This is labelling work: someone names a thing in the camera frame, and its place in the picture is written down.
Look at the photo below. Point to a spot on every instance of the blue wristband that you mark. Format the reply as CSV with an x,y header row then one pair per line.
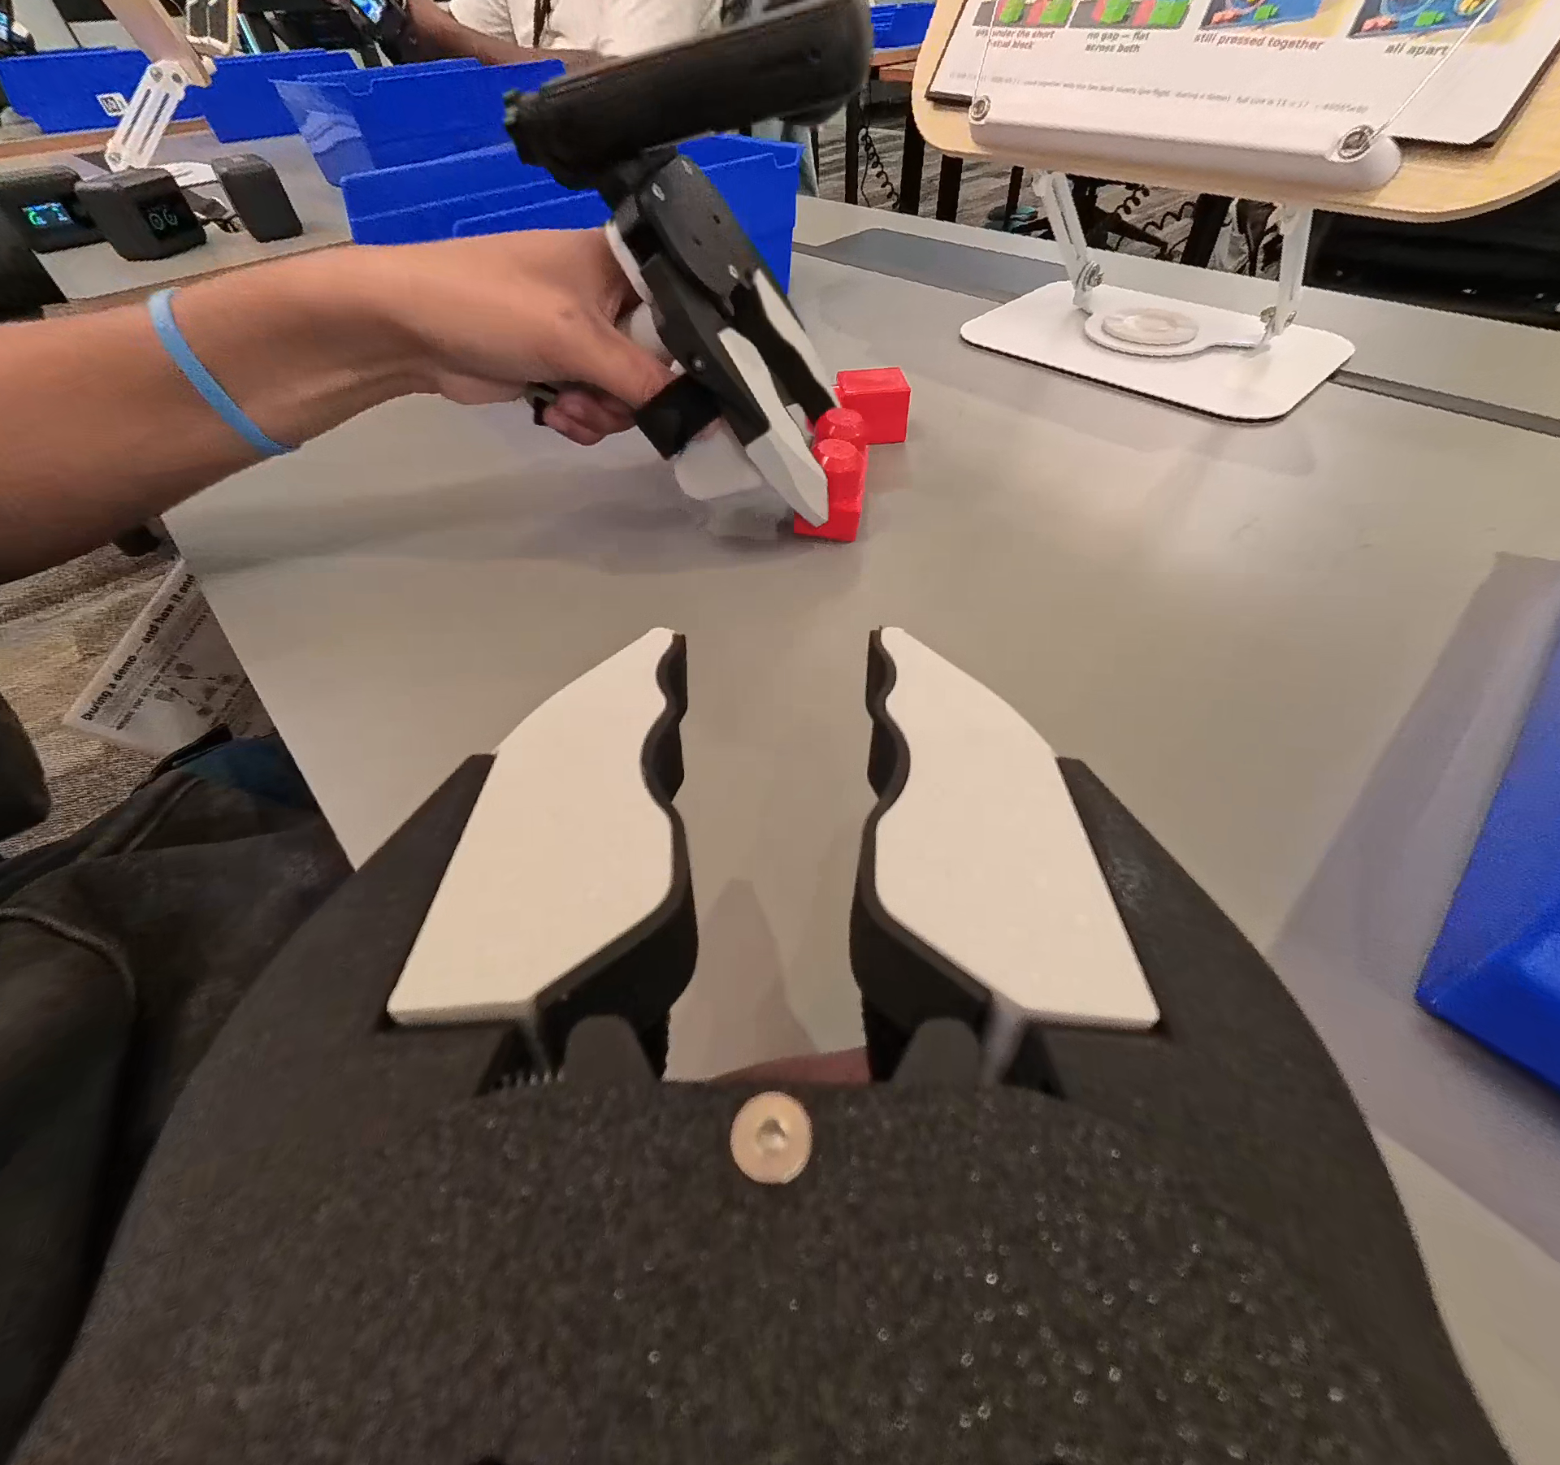
x,y
201,386

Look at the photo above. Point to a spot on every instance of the wooden edged table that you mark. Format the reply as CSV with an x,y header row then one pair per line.
x,y
292,255

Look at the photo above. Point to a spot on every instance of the blue plastic bin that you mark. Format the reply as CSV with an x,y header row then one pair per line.
x,y
61,88
755,209
402,106
1511,904
902,27

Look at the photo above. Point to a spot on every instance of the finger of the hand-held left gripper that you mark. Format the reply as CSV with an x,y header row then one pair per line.
x,y
792,356
768,417

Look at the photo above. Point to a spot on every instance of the small black box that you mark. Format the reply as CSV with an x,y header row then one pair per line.
x,y
259,197

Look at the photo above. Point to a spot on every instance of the white stand with wooden board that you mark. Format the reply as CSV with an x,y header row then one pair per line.
x,y
145,111
1158,375

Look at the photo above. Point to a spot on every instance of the red two-stud toy block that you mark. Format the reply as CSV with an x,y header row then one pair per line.
x,y
841,489

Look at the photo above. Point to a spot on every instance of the person's left hand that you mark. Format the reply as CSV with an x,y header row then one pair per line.
x,y
512,319

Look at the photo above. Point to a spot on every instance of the black device with green display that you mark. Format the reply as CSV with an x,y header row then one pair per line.
x,y
49,216
145,219

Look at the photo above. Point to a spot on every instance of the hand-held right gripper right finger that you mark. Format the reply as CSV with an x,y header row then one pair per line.
x,y
1005,867

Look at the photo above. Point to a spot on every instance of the person's blue jeans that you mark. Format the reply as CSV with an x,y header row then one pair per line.
x,y
255,769

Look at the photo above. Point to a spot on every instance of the white paper label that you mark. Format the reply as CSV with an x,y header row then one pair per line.
x,y
159,685

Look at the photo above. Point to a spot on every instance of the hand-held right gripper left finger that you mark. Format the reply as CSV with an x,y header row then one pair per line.
x,y
549,867

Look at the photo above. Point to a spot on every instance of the red one-stud toy block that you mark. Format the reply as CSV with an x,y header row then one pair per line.
x,y
878,398

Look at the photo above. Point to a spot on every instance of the person's left forearm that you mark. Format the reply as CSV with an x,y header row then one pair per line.
x,y
98,440

